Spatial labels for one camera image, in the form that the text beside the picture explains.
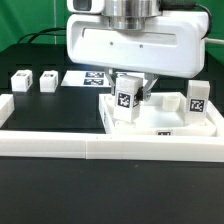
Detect white sheet with AprilTags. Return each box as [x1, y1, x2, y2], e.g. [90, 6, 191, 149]
[60, 70, 148, 88]

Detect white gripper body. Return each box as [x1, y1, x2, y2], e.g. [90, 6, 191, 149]
[67, 11, 206, 78]

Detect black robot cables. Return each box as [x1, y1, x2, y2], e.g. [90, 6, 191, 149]
[17, 26, 68, 44]

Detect white square tabletop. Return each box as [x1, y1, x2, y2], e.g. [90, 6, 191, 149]
[99, 92, 217, 137]

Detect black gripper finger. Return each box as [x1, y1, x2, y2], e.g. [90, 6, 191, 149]
[137, 73, 159, 101]
[104, 68, 117, 95]

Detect white U-shaped obstacle wall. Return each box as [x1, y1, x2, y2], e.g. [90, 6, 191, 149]
[0, 104, 224, 162]

